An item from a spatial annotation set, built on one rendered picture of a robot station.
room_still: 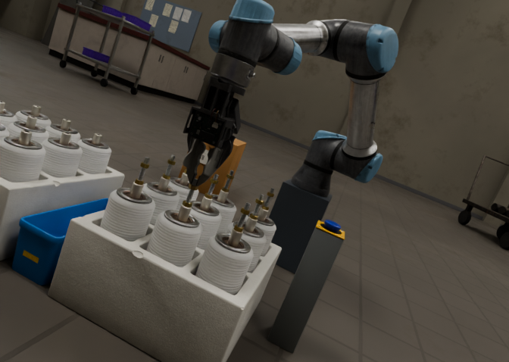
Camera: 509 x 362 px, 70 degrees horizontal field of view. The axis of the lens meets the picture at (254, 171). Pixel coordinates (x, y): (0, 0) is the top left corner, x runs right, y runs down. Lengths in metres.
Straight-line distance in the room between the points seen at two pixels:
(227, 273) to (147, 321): 0.18
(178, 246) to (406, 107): 8.01
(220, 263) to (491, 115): 8.37
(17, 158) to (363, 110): 0.92
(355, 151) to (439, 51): 7.65
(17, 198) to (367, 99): 0.93
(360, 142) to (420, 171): 7.37
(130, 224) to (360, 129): 0.75
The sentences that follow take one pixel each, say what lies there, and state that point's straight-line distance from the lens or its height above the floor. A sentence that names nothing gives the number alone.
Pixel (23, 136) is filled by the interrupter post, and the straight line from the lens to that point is 0.97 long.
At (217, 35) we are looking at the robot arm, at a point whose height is 0.63.
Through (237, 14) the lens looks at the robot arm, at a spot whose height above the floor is 0.66.
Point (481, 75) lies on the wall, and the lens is 8.90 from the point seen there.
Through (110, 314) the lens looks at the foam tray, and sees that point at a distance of 0.83.
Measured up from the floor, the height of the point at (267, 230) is 0.24.
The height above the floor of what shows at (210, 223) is 0.24.
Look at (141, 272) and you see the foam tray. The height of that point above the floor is 0.15.
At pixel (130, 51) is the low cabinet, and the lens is 7.18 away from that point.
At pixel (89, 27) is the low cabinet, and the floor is 0.74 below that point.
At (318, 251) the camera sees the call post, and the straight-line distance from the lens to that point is 0.88.
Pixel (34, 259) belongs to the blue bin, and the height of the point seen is 0.05.
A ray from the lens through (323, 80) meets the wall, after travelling 8.65.
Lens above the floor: 0.52
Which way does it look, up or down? 10 degrees down
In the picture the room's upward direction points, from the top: 21 degrees clockwise
